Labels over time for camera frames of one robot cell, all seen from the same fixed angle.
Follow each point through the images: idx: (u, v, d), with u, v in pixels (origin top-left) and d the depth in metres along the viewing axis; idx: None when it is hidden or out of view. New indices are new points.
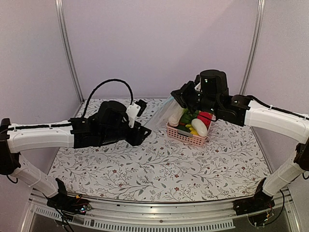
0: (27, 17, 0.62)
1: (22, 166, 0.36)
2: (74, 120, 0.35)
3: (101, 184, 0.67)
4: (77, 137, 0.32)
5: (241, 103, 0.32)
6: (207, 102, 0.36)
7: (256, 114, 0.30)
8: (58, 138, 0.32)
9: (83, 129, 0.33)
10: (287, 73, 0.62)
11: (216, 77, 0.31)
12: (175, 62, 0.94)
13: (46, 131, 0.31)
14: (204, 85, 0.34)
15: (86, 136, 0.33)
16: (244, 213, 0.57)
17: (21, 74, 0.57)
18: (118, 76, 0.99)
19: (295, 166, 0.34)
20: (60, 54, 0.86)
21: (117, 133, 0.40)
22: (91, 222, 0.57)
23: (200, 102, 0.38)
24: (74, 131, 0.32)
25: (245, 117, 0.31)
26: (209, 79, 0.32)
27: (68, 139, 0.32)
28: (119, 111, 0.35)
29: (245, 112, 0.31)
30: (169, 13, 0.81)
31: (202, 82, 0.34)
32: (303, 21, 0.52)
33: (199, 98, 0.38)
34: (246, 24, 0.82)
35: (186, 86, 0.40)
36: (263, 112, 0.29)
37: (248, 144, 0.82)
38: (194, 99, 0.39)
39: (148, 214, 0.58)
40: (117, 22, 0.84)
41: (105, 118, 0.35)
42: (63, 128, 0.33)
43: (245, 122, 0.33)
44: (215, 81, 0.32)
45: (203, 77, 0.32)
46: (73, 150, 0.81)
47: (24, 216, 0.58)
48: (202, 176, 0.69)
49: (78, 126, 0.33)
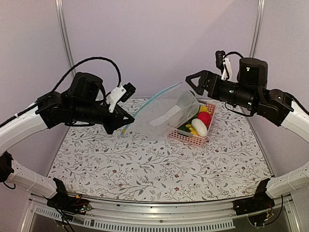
0: (28, 19, 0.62)
1: (16, 171, 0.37)
2: (40, 99, 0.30)
3: (101, 184, 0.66)
4: (46, 113, 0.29)
5: (285, 101, 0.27)
6: (243, 94, 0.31)
7: (298, 118, 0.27)
8: (30, 124, 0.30)
9: (51, 102, 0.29)
10: (286, 75, 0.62)
11: (261, 65, 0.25)
12: (175, 62, 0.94)
13: (14, 122, 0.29)
14: (246, 75, 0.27)
15: (55, 107, 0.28)
16: (244, 213, 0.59)
17: (21, 75, 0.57)
18: (117, 76, 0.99)
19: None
20: (59, 55, 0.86)
21: (91, 114, 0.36)
22: (91, 222, 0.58)
23: (234, 95, 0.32)
24: (39, 110, 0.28)
25: (285, 118, 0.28)
26: (252, 67, 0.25)
27: (39, 120, 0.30)
28: (94, 82, 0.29)
29: (288, 113, 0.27)
30: (169, 13, 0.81)
31: (242, 69, 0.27)
32: (303, 22, 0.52)
33: (233, 90, 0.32)
34: (246, 24, 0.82)
35: (209, 80, 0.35)
36: (305, 117, 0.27)
37: (248, 144, 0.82)
38: (226, 93, 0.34)
39: (148, 214, 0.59)
40: (117, 22, 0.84)
41: (77, 91, 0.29)
42: (28, 111, 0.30)
43: (283, 122, 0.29)
44: (256, 70, 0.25)
45: (245, 64, 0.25)
46: (73, 150, 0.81)
47: (24, 217, 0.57)
48: (202, 176, 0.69)
49: (45, 103, 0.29)
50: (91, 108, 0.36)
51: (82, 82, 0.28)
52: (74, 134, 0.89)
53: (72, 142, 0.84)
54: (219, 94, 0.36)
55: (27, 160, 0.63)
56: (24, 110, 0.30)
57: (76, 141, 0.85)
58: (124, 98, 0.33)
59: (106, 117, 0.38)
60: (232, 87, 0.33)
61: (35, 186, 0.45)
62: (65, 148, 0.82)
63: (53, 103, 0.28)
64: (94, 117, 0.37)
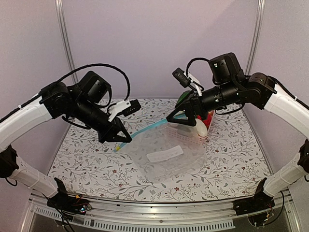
0: (28, 19, 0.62)
1: (21, 167, 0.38)
2: (43, 90, 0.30)
3: (101, 184, 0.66)
4: (49, 103, 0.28)
5: (267, 84, 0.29)
6: (228, 92, 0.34)
7: (282, 101, 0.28)
8: (35, 115, 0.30)
9: (56, 91, 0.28)
10: (287, 75, 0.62)
11: (224, 58, 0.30)
12: (176, 62, 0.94)
13: (19, 112, 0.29)
14: (219, 71, 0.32)
15: (59, 96, 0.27)
16: (244, 213, 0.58)
17: (21, 76, 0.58)
18: (118, 76, 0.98)
19: (300, 169, 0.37)
20: (59, 55, 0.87)
21: (90, 116, 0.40)
22: (91, 222, 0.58)
23: (221, 97, 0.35)
24: (43, 100, 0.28)
25: (268, 100, 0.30)
26: (219, 62, 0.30)
27: (43, 110, 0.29)
28: (105, 83, 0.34)
29: (271, 95, 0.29)
30: (169, 13, 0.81)
31: (212, 67, 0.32)
32: (303, 21, 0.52)
33: (217, 95, 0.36)
34: (246, 24, 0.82)
35: (194, 106, 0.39)
36: (289, 100, 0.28)
37: (248, 143, 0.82)
38: (213, 102, 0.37)
39: (148, 214, 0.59)
40: (117, 22, 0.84)
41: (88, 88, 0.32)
42: (33, 102, 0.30)
43: (266, 105, 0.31)
44: (223, 65, 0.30)
45: (213, 61, 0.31)
46: (73, 150, 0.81)
47: (24, 218, 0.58)
48: (202, 176, 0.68)
49: (49, 93, 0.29)
50: (91, 109, 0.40)
51: (95, 80, 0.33)
52: (74, 134, 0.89)
53: (72, 142, 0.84)
54: (208, 107, 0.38)
55: (28, 156, 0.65)
56: (29, 101, 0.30)
57: (76, 141, 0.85)
58: (127, 111, 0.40)
59: (102, 126, 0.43)
60: (215, 94, 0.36)
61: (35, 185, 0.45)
62: (65, 148, 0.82)
63: (58, 92, 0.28)
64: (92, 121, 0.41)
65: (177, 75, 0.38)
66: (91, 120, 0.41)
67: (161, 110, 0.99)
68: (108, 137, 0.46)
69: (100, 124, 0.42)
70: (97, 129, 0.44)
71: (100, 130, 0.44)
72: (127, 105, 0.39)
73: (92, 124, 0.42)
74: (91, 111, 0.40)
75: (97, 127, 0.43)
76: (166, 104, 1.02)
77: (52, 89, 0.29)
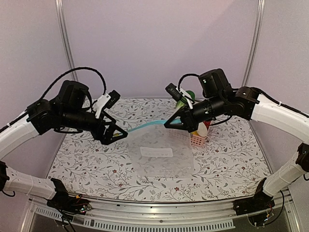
0: (27, 18, 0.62)
1: (11, 178, 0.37)
2: (29, 108, 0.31)
3: (101, 184, 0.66)
4: (37, 121, 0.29)
5: (249, 96, 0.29)
6: (217, 105, 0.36)
7: (265, 109, 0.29)
8: (24, 132, 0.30)
9: (40, 109, 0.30)
10: (287, 75, 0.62)
11: (211, 75, 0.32)
12: (176, 62, 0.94)
13: (6, 131, 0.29)
14: (207, 88, 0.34)
15: (45, 114, 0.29)
16: (244, 213, 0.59)
17: (21, 75, 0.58)
18: (113, 75, 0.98)
19: (297, 167, 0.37)
20: (58, 54, 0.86)
21: (78, 121, 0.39)
22: (91, 222, 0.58)
23: (211, 110, 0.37)
24: (30, 119, 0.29)
25: (253, 110, 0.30)
26: (207, 78, 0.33)
27: (31, 127, 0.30)
28: (81, 89, 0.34)
29: (254, 106, 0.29)
30: (169, 12, 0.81)
31: (202, 84, 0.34)
32: (303, 21, 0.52)
33: (206, 108, 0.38)
34: (246, 24, 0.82)
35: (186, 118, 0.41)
36: (272, 108, 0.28)
37: (248, 144, 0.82)
38: (203, 113, 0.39)
39: (148, 214, 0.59)
40: (117, 22, 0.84)
41: (67, 98, 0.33)
42: (21, 120, 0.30)
43: (253, 116, 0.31)
44: (212, 80, 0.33)
45: (202, 78, 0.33)
46: (73, 150, 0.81)
47: (24, 216, 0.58)
48: (202, 176, 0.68)
49: (35, 110, 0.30)
50: (78, 115, 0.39)
51: (71, 89, 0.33)
52: (74, 134, 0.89)
53: (72, 142, 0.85)
54: (200, 118, 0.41)
55: (27, 164, 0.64)
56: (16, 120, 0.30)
57: (76, 141, 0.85)
58: (108, 105, 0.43)
59: (93, 125, 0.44)
60: (205, 107, 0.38)
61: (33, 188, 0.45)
62: (65, 148, 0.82)
63: (42, 110, 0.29)
64: (82, 124, 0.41)
65: (170, 90, 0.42)
66: (81, 124, 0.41)
67: (161, 110, 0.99)
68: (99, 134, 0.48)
69: (91, 123, 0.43)
70: (90, 129, 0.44)
71: (92, 128, 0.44)
72: (106, 99, 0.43)
73: (84, 126, 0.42)
74: (78, 116, 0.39)
75: (89, 127, 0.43)
76: (166, 104, 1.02)
77: (37, 107, 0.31)
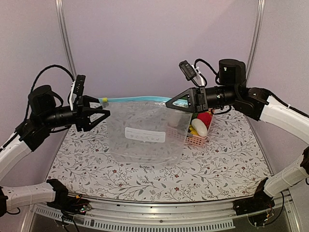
0: (27, 18, 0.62)
1: (10, 195, 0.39)
2: (18, 127, 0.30)
3: (101, 184, 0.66)
4: (29, 139, 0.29)
5: (260, 96, 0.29)
6: (230, 95, 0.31)
7: (274, 111, 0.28)
8: (17, 151, 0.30)
9: (29, 127, 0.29)
10: (287, 75, 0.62)
11: (236, 66, 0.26)
12: (176, 62, 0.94)
13: (1, 154, 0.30)
14: (222, 75, 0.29)
15: (34, 132, 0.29)
16: (244, 213, 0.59)
17: (21, 75, 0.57)
18: (113, 76, 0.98)
19: (301, 171, 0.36)
20: (59, 54, 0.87)
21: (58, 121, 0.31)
22: (91, 222, 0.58)
23: (222, 98, 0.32)
24: (21, 137, 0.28)
25: (261, 112, 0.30)
26: (229, 67, 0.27)
27: (24, 146, 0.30)
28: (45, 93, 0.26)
29: (263, 107, 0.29)
30: (169, 12, 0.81)
31: (220, 71, 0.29)
32: (302, 21, 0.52)
33: (219, 93, 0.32)
34: (246, 24, 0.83)
35: (198, 97, 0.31)
36: (282, 109, 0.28)
37: (248, 144, 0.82)
38: (214, 99, 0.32)
39: (148, 214, 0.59)
40: (116, 22, 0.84)
41: (38, 108, 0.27)
42: (13, 140, 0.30)
43: (261, 117, 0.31)
44: (233, 70, 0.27)
45: (222, 65, 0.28)
46: (73, 150, 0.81)
47: (24, 217, 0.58)
48: (202, 176, 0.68)
49: (23, 129, 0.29)
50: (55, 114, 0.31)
51: (35, 99, 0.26)
52: (74, 134, 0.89)
53: (72, 142, 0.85)
54: (209, 106, 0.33)
55: (24, 177, 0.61)
56: (8, 141, 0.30)
57: (76, 141, 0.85)
58: (77, 92, 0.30)
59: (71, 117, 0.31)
60: (217, 92, 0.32)
61: (31, 196, 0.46)
62: (65, 148, 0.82)
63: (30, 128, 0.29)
64: (64, 122, 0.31)
65: (183, 66, 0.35)
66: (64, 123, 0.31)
67: None
68: (81, 124, 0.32)
69: (71, 119, 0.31)
70: (73, 122, 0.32)
71: (73, 121, 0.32)
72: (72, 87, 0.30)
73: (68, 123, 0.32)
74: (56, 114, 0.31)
75: (71, 121, 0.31)
76: None
77: (25, 125, 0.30)
